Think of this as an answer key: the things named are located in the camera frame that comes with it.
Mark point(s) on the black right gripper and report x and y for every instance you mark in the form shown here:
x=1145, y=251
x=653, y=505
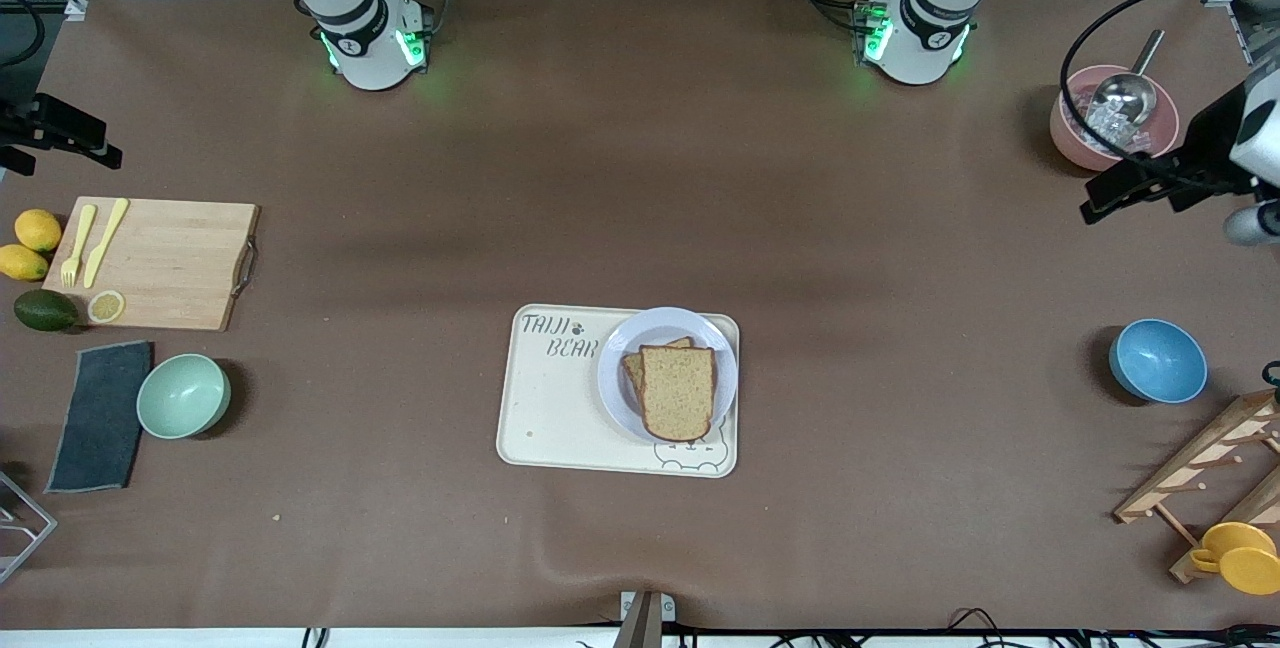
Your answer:
x=30, y=127

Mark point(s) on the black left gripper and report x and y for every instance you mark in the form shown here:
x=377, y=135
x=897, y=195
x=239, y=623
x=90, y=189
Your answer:
x=1208, y=150

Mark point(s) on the brown bread slice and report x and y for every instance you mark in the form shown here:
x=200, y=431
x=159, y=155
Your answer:
x=678, y=393

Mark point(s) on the lavender round plate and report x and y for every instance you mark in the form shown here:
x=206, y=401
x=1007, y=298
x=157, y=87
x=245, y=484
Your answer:
x=615, y=373

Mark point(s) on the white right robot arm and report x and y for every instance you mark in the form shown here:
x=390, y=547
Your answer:
x=370, y=38

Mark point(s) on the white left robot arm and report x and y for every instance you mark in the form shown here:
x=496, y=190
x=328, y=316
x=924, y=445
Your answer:
x=915, y=28

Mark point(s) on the clear ice cube pile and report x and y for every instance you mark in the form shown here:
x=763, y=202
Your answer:
x=1110, y=126

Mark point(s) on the pink bowl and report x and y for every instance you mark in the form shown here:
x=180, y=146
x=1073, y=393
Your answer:
x=1068, y=133

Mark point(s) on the metal scoop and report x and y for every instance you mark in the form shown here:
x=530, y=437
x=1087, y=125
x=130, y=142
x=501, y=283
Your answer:
x=1125, y=93

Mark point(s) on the yellow lemon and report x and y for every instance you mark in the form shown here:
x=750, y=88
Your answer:
x=22, y=263
x=38, y=230

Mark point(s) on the yellow plastic fork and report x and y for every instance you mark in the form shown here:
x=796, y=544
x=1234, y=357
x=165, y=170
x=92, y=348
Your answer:
x=78, y=243

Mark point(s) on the yellow plastic knife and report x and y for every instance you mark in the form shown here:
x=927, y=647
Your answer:
x=105, y=243

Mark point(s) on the wooden cutting board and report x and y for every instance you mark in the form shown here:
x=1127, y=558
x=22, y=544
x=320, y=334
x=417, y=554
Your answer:
x=170, y=268

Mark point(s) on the halved lemon slice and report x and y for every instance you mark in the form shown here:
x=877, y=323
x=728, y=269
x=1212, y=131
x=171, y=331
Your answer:
x=106, y=307

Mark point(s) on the blue bowl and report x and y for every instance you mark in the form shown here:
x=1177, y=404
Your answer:
x=1158, y=361

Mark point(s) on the green avocado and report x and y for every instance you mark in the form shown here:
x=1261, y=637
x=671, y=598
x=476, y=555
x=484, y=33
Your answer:
x=45, y=311

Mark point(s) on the mint green bowl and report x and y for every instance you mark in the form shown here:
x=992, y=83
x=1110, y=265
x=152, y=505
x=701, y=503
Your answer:
x=183, y=396

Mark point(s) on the dark grey cloth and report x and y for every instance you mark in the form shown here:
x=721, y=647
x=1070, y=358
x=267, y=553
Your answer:
x=100, y=418

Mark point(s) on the wooden peg rack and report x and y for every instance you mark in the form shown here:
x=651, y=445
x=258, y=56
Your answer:
x=1200, y=468

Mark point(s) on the yellow cup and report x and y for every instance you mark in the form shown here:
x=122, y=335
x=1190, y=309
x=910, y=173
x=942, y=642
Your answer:
x=1245, y=558

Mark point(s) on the cream bear print tray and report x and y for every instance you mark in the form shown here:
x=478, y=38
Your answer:
x=555, y=418

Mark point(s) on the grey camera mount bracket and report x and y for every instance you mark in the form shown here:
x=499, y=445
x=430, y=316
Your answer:
x=645, y=623

